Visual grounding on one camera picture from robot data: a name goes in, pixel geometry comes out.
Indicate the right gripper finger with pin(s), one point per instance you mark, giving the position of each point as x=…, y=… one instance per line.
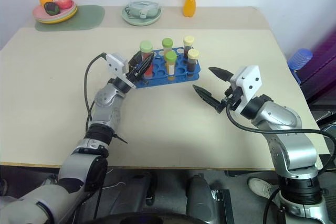
x=206, y=94
x=220, y=73

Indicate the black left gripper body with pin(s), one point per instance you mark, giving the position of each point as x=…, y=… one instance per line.
x=132, y=74

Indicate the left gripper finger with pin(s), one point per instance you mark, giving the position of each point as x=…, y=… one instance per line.
x=146, y=65
x=137, y=58

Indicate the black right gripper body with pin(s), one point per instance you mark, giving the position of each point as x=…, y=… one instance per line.
x=232, y=98

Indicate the red liquid tube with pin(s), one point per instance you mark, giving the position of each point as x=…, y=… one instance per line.
x=146, y=47

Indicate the yellow liquid tube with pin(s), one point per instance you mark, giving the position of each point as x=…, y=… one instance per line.
x=170, y=66

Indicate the brown labelled tube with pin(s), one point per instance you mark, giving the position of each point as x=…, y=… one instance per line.
x=193, y=64

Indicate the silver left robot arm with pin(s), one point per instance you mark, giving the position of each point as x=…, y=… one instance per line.
x=105, y=98

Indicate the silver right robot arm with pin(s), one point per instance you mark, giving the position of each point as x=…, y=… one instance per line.
x=281, y=119

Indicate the blue test tube rack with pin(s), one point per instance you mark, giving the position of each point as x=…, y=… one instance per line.
x=160, y=81

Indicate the orange liquid tube, green cap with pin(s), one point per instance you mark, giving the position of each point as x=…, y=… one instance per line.
x=167, y=42

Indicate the dark liquid tube, cream cap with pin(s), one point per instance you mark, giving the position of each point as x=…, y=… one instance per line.
x=189, y=41

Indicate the pale green plate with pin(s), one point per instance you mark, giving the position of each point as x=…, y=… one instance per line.
x=139, y=22

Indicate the green placemat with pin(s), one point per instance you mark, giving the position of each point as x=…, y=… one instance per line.
x=86, y=16

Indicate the blue ribbed stack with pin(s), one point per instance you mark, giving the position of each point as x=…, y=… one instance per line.
x=300, y=58

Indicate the light green stacked plate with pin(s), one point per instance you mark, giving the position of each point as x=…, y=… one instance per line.
x=70, y=14

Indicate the yellow plate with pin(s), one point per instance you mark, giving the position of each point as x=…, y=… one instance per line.
x=59, y=21

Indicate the white shoe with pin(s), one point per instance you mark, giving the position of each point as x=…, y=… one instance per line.
x=262, y=187

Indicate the dark purple toy fruit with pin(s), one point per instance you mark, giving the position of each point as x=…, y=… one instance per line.
x=51, y=8

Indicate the dark rounded shape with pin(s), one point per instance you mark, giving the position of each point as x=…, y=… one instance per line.
x=200, y=197

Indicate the pink plate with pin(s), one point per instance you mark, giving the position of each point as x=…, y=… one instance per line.
x=38, y=14

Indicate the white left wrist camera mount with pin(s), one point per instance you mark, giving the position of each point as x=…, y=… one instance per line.
x=115, y=64

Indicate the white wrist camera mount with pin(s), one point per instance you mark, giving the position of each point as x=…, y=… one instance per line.
x=248, y=79
x=115, y=64

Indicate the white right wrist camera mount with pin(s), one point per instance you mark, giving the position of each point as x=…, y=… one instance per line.
x=248, y=79

